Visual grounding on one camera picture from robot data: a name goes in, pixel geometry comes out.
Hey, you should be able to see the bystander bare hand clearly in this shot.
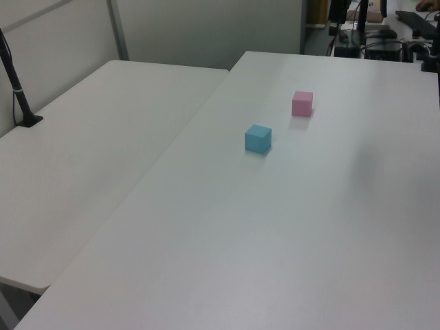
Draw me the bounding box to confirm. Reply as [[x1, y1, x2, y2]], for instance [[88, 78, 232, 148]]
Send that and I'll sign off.
[[415, 0, 440, 12]]

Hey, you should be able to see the blue cube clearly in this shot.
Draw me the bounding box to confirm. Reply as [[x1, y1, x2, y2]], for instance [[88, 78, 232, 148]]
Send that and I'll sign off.
[[243, 124, 273, 154]]

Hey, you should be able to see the pink cube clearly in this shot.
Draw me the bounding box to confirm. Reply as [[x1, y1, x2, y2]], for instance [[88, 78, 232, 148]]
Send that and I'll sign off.
[[291, 91, 314, 118]]

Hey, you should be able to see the black keyboard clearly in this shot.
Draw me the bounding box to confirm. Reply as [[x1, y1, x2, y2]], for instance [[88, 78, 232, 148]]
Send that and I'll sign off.
[[394, 10, 440, 40]]

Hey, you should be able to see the dark computer mouse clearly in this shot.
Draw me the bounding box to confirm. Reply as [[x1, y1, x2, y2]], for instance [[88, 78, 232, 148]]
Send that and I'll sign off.
[[372, 28, 398, 40]]

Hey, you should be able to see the black electronics box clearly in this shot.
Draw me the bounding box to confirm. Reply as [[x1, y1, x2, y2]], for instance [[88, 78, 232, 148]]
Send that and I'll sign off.
[[365, 42, 404, 63]]

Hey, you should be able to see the black monitor stand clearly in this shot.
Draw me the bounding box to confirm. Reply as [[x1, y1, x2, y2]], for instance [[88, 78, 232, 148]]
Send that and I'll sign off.
[[356, 0, 371, 36]]

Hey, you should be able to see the black hanging device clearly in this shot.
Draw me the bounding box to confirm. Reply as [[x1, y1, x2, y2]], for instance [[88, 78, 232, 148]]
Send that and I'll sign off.
[[327, 0, 352, 25]]

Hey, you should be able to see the small black box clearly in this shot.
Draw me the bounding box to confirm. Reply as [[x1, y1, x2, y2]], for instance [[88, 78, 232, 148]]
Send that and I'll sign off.
[[333, 45, 360, 58]]

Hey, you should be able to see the black table clamp mount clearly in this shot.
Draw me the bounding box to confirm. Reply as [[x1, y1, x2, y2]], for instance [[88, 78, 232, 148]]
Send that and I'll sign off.
[[420, 19, 440, 74]]

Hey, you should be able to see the black camera pole with base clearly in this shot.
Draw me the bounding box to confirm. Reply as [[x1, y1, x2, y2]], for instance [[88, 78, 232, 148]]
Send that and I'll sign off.
[[0, 27, 45, 129]]

